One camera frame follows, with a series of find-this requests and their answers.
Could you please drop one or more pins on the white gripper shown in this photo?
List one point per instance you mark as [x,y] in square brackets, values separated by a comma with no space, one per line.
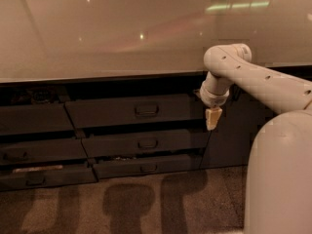
[213,99]

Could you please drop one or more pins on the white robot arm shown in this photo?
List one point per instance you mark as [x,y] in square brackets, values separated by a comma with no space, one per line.
[279,177]

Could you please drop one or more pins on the dark cabinet door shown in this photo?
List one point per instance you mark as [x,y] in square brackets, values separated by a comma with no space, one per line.
[231,141]

